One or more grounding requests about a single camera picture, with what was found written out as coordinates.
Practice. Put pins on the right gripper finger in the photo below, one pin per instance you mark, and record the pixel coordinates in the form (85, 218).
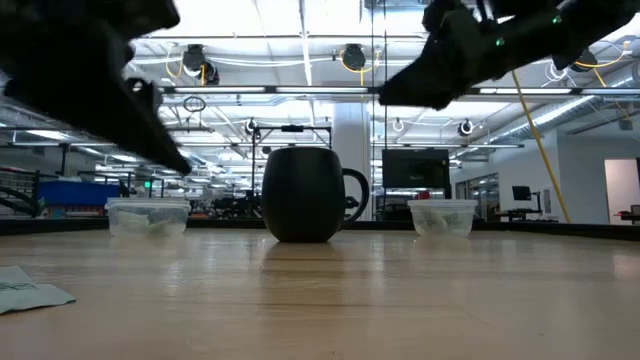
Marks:
(425, 87)

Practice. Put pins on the small black desk monitor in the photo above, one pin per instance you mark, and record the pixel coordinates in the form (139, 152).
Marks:
(521, 193)

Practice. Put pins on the white building pillar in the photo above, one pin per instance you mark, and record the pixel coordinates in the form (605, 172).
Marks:
(350, 130)

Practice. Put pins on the large black monitor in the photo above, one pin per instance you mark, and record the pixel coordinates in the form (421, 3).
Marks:
(415, 167)

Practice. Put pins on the pale green tea bag packet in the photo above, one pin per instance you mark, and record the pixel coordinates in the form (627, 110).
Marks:
(25, 292)
(440, 222)
(135, 220)

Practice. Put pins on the black round mug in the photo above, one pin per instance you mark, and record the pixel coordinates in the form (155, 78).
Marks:
(302, 195)

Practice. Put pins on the long ceiling light strip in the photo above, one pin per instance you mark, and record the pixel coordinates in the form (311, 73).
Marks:
(270, 90)
(560, 91)

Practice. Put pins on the black metal frame rig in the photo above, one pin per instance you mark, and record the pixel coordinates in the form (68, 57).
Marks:
(292, 128)

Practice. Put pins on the blue storage bin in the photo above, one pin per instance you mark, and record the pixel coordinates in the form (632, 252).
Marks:
(75, 194)

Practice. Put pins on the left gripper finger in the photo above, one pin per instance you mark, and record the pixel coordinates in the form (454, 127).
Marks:
(150, 135)

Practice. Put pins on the clear plastic container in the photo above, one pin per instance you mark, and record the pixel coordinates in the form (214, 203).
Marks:
(147, 203)
(442, 205)

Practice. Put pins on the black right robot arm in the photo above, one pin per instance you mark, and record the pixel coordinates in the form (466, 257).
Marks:
(600, 20)

